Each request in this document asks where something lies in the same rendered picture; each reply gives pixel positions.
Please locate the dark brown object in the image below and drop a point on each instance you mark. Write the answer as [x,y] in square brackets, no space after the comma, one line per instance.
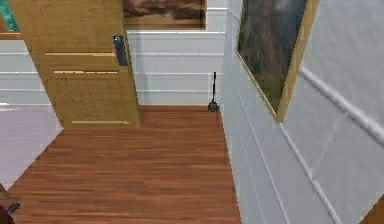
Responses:
[6,210]

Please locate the green framed wall picture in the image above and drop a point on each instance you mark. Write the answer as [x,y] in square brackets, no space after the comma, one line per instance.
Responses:
[7,16]

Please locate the brown framed wall picture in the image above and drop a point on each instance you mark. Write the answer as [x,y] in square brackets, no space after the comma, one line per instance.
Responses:
[163,13]

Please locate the brown wooden door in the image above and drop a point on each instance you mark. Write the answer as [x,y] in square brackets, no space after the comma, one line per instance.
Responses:
[375,213]

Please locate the black floor brush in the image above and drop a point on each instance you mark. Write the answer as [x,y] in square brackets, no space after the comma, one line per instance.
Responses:
[213,100]

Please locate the light wooden room door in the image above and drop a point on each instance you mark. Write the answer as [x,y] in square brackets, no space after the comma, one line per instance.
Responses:
[83,66]

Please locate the dark landscape framed picture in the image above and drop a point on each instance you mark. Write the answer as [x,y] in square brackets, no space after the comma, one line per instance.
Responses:
[270,50]

